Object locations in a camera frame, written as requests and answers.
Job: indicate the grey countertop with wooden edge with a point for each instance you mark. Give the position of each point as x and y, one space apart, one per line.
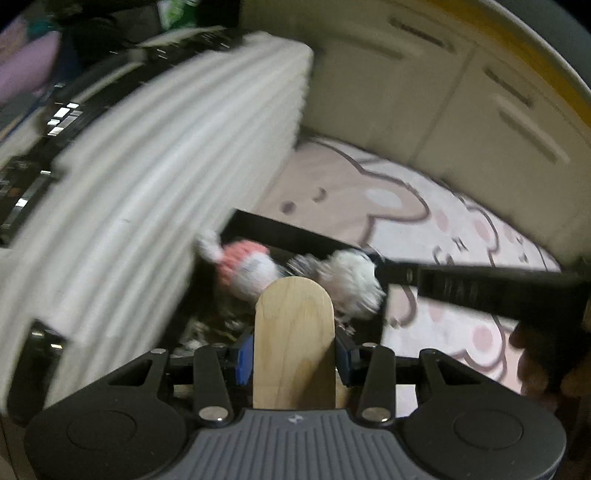
554 46

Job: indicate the white ribbed suitcase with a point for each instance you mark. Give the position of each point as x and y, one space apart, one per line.
161 161

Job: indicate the black rectangular box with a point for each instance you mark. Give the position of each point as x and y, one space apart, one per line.
286 233

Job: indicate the white yarn pompom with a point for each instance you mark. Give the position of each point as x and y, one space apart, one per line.
351 281

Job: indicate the wooden block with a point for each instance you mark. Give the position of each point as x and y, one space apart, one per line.
293 332

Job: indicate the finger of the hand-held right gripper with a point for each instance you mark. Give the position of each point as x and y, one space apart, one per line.
397 272

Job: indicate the cream cabinet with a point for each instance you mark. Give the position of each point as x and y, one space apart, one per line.
369 92

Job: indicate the purple quilt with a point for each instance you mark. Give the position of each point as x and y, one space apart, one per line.
23 64

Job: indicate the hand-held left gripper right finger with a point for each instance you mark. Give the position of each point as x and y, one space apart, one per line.
344 364

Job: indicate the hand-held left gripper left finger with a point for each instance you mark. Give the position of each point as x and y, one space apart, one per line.
244 360

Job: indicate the person's right hand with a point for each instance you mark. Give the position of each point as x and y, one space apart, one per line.
535 360

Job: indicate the green and white box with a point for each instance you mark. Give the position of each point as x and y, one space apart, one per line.
178 14

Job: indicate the pink crochet doll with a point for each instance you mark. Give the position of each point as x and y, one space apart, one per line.
240 263

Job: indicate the cream cabinet door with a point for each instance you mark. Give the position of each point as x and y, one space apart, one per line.
485 161
369 92

